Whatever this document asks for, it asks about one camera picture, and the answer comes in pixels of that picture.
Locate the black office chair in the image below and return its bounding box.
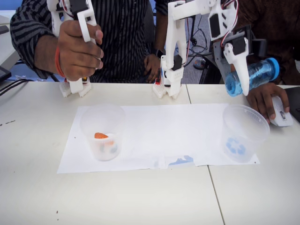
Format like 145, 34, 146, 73
199, 52, 225, 84

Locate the white background desk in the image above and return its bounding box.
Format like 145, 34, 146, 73
0, 9, 24, 68

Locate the wide clear plastic tub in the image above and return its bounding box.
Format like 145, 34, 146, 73
222, 104, 270, 164

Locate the white paper sheet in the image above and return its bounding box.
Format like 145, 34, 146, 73
120, 104, 261, 167
57, 105, 165, 174

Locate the blue plastic bottle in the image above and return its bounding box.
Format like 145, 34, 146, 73
225, 58, 280, 97

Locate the white robot arm with gripper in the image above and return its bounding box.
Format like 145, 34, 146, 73
152, 0, 240, 100

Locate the tall clear plastic cup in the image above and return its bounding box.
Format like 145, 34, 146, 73
79, 105, 127, 162

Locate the person in striped shirt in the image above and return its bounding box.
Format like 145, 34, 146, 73
46, 0, 174, 84

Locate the striped-shirt person's right hand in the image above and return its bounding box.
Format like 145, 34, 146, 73
56, 20, 105, 82

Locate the striped-shirt person's left forearm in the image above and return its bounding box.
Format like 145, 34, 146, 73
154, 9, 171, 51

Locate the person in brown shirt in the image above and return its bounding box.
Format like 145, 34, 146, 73
234, 0, 300, 85

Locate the black cable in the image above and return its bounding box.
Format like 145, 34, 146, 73
0, 81, 33, 97
0, 79, 32, 93

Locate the small colourful floor item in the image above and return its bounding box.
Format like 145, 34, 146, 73
193, 58, 207, 70

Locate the black webcam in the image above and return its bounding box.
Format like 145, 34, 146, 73
248, 24, 268, 58

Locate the orange wristband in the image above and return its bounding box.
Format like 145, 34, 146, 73
55, 45, 67, 78

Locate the black tablet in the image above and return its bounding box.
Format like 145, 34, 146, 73
0, 66, 12, 86

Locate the black laptop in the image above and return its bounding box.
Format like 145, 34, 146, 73
283, 86, 300, 124

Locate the white computer mouse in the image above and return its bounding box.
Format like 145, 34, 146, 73
268, 95, 294, 127

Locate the white leader arm with handle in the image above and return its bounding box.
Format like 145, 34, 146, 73
46, 0, 98, 98

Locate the brown-shirt person's right hand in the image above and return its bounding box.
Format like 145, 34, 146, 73
246, 81, 291, 125

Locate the black wheeled rack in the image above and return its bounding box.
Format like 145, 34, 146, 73
187, 14, 200, 45

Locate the striped-shirt person's left hand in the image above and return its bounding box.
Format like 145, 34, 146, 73
143, 53, 162, 84

